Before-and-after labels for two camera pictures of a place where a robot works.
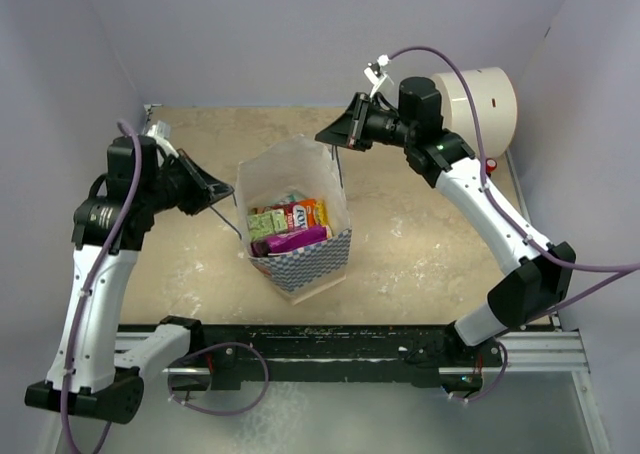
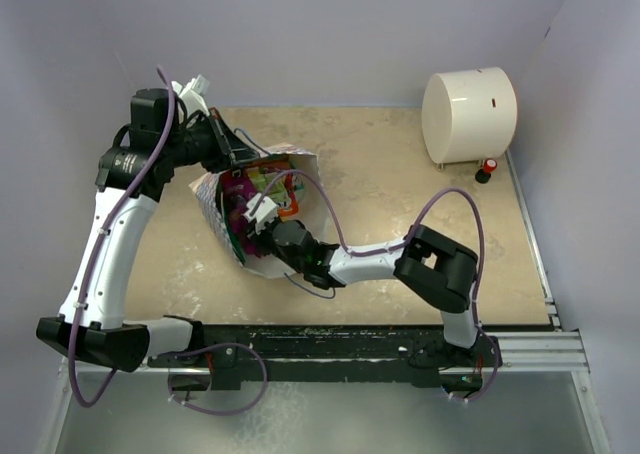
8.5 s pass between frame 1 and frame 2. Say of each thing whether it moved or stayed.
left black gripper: moved
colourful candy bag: moved
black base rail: stayed
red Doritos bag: moved
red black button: stayed
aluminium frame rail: stayed
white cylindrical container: stayed
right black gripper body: moved
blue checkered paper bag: moved
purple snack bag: moved
